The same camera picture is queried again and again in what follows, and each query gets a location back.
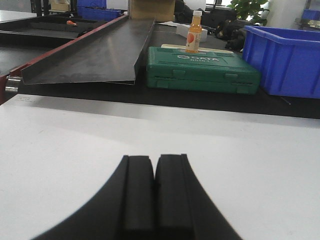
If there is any blue bin far left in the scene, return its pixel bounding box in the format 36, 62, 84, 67
77, 0, 123, 22

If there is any black tray conveyor left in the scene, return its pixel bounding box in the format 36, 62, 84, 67
0, 12, 108, 41

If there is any black metal chute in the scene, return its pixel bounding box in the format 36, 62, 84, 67
21, 15, 155, 85

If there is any beige plastic tray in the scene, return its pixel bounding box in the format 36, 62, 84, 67
160, 43, 235, 54

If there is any orange juice bottle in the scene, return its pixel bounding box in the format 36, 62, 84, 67
185, 10, 202, 53

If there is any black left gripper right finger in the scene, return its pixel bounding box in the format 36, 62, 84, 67
155, 154, 241, 240

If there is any orange handled tool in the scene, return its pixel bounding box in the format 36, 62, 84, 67
66, 20, 78, 27

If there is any large blue plastic bin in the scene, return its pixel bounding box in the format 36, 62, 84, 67
242, 25, 320, 99

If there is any white foam block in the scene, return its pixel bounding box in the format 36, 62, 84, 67
175, 23, 209, 43

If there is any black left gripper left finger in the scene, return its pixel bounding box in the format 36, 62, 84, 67
36, 155, 155, 240

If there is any black bags pile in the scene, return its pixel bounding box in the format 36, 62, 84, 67
214, 19, 252, 52

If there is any large cardboard box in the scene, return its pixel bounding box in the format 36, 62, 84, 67
128, 0, 176, 22

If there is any green potted plant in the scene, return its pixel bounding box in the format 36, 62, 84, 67
227, 0, 270, 25

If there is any green SATA tool case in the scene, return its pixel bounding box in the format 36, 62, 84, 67
146, 46, 262, 95

